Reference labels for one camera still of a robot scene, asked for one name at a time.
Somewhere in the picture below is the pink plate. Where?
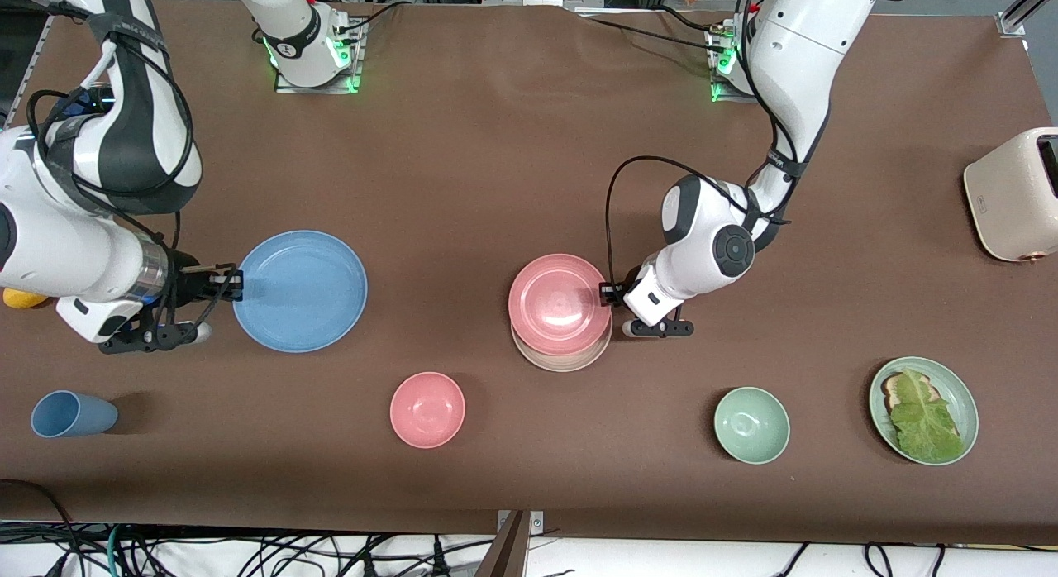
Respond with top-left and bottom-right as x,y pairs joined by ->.
508,254 -> 613,356

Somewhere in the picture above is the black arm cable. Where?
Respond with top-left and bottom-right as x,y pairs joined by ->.
605,155 -> 794,289
25,7 -> 196,346

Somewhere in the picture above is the beige plate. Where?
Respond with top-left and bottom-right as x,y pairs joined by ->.
511,321 -> 614,373

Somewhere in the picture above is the black base cable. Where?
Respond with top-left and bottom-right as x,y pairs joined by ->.
335,0 -> 414,34
653,5 -> 724,34
579,13 -> 716,53

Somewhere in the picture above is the metal table edge bracket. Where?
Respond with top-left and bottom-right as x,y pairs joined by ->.
496,511 -> 545,536

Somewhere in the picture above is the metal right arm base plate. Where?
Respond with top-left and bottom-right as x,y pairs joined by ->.
274,19 -> 365,94

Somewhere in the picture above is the blue cup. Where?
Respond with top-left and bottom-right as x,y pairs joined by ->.
31,390 -> 119,439

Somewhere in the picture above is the thick black floor cable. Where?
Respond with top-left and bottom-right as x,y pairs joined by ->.
0,478 -> 79,577

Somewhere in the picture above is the toast bread slice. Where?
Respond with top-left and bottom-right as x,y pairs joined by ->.
881,373 -> 935,412

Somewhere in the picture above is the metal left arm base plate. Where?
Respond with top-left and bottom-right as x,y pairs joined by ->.
709,27 -> 761,105

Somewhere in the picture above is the green plate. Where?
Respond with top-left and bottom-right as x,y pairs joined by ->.
868,356 -> 980,466

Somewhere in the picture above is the green lettuce leaf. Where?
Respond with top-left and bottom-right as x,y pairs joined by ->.
889,368 -> 966,464

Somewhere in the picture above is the brown table cover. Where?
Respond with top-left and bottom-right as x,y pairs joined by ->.
0,0 -> 1058,545

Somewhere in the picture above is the aluminium frame profile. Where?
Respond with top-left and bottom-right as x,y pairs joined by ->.
996,0 -> 1058,39

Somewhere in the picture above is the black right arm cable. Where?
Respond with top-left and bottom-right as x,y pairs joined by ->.
25,7 -> 196,346

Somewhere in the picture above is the blue plate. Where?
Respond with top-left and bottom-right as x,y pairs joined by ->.
233,231 -> 369,353

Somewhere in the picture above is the small pink bowl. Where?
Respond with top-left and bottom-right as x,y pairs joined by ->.
389,372 -> 466,450

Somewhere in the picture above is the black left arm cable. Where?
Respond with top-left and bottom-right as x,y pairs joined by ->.
605,155 -> 794,289

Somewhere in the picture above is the beige toaster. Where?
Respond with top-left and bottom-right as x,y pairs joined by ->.
963,127 -> 1058,263

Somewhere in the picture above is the small green bowl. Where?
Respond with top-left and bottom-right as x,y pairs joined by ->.
713,386 -> 791,465

